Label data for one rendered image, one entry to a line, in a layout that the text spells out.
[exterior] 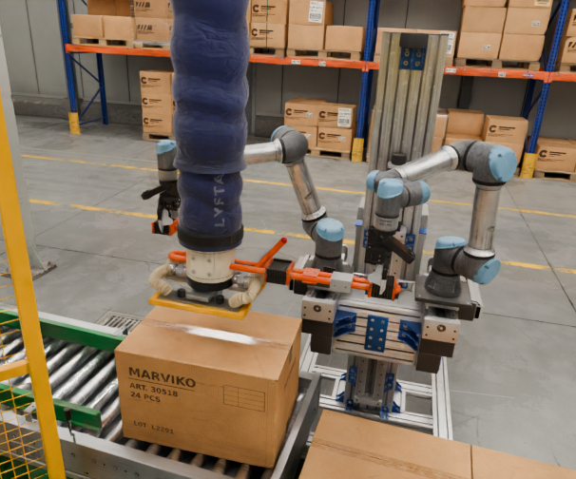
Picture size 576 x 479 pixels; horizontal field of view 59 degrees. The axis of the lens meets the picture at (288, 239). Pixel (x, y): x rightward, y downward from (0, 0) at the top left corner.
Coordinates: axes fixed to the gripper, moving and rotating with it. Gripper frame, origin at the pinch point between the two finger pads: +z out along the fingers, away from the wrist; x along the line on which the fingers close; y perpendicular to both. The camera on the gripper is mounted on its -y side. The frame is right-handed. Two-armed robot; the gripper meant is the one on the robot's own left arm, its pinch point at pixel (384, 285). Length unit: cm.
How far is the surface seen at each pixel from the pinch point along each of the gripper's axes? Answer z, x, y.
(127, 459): 67, 33, 80
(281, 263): -1.5, -1.5, 35.4
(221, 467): 71, 23, 48
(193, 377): 37, 20, 60
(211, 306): 11, 14, 55
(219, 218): -19, 9, 54
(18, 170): 36, -176, 299
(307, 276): -1.0, 3.9, 25.1
